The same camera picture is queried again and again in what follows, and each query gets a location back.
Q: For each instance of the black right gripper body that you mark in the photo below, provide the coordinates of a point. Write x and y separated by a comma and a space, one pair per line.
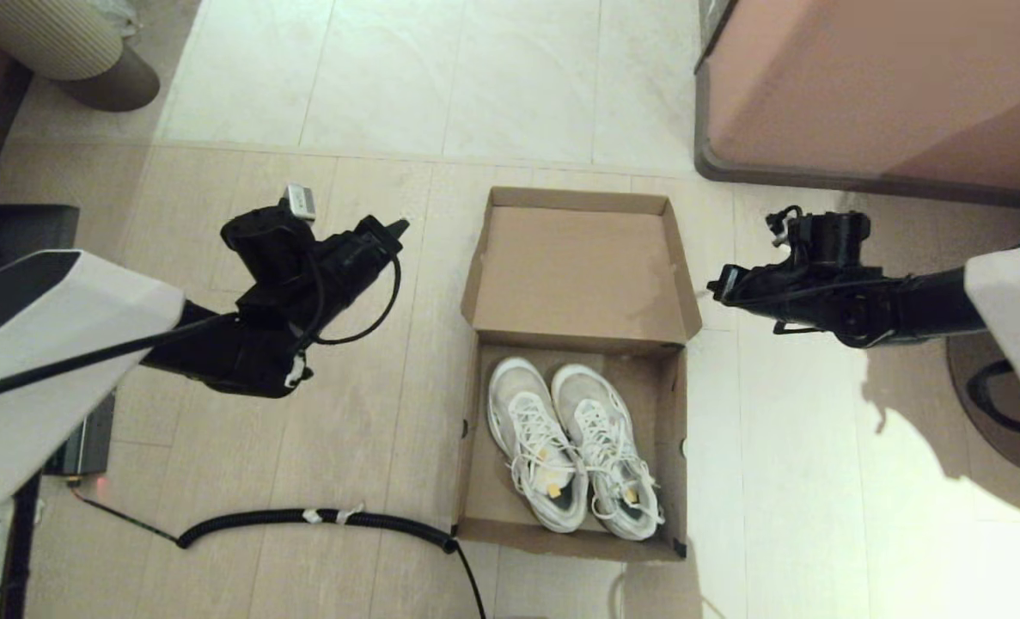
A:
819, 258

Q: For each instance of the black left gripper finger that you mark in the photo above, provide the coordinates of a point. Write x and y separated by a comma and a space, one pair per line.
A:
393, 227

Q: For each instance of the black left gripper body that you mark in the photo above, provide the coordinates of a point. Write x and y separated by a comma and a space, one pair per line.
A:
295, 258

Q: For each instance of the brown cardboard shoe box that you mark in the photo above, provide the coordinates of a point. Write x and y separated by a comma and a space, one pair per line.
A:
578, 275

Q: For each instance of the white sneaker with laces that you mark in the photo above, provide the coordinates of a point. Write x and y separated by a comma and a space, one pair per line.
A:
604, 430
531, 430

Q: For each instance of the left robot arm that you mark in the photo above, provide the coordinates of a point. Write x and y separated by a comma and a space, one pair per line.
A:
45, 361

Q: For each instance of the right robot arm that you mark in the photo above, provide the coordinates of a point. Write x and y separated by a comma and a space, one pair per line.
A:
991, 309

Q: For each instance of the pink brown cabinet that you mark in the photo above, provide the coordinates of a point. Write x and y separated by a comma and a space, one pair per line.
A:
888, 86

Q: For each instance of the round brown furniture base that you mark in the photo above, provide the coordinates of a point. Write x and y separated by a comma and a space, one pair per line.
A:
1008, 430

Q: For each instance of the grey power supply unit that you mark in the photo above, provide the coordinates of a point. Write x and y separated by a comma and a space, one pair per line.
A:
88, 447

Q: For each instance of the ribbed beige round bin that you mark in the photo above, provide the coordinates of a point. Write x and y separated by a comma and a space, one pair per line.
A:
37, 34

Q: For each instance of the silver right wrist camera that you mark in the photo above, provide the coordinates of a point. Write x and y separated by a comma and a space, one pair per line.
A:
776, 225

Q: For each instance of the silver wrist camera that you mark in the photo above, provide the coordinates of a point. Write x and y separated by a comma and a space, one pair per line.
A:
776, 225
302, 200

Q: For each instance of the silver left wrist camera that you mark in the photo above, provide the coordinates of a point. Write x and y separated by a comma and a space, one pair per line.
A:
302, 200

